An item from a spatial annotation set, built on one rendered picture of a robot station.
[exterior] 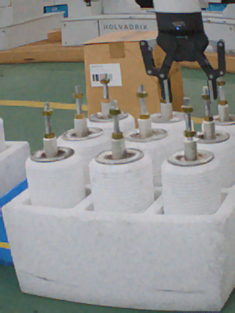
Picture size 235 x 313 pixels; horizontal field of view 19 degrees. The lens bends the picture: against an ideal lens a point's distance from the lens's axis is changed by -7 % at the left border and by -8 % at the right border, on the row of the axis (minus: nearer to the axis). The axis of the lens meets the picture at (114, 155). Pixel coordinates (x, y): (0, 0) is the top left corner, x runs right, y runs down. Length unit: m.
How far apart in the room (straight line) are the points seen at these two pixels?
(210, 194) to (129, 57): 1.17
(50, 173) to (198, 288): 0.31
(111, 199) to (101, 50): 1.16
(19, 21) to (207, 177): 3.46
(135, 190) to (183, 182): 0.09
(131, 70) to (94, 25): 1.61
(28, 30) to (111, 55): 2.32
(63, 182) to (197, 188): 0.22
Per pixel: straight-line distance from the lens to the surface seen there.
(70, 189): 1.15
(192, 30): 1.01
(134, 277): 1.11
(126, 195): 1.09
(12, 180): 1.50
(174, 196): 1.07
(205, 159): 1.07
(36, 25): 4.53
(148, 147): 1.19
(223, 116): 1.29
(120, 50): 2.18
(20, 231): 1.17
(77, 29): 3.87
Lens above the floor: 0.58
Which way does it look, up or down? 17 degrees down
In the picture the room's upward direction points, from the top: 6 degrees counter-clockwise
